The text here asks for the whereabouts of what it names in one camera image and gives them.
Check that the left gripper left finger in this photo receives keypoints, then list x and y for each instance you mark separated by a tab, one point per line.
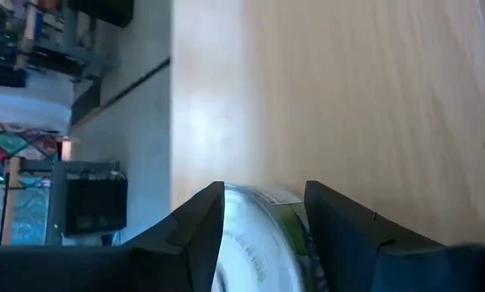
165	263

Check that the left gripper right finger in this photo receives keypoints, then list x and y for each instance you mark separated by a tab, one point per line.
368	259

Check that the pull-tab tuna can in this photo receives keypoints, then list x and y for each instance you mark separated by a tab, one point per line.
258	251

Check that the black crate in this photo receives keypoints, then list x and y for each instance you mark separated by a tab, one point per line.
96	203

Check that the colourful patterned quilt panel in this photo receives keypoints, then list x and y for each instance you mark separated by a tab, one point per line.
15	142

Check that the cluttered storage shelving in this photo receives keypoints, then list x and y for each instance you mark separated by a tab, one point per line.
31	48

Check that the black cabinet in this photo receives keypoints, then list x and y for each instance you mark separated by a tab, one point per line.
108	12

